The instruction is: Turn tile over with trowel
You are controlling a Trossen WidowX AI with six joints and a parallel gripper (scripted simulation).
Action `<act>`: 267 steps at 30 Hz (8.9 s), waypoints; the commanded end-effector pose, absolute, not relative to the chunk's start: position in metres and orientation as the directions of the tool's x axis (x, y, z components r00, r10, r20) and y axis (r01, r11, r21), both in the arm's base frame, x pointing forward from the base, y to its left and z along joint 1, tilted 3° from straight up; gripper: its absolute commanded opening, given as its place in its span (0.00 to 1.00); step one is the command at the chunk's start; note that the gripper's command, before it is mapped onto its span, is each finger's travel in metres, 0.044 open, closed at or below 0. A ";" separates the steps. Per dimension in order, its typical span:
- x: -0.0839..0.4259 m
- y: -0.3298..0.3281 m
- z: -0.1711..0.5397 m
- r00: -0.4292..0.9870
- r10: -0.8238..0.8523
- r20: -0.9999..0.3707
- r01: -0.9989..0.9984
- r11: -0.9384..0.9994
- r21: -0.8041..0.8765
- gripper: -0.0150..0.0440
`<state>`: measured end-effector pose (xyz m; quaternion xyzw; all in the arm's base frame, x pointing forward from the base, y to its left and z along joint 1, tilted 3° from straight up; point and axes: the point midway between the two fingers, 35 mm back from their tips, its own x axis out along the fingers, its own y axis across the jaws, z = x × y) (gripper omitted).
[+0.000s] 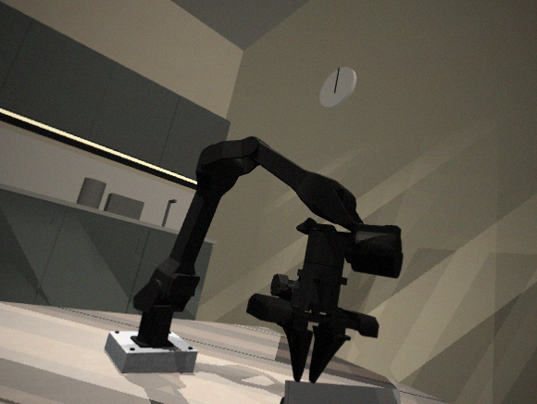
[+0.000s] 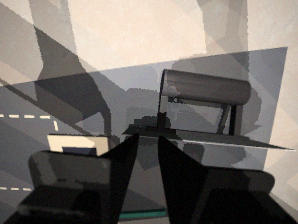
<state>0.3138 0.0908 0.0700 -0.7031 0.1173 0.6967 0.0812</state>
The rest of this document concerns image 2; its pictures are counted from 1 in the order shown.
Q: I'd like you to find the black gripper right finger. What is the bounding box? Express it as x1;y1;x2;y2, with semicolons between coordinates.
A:
158;136;275;224

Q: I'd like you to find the cream tile with dark square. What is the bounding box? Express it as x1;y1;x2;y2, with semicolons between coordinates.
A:
47;134;109;156

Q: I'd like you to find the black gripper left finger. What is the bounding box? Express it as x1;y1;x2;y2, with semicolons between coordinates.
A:
28;133;139;224

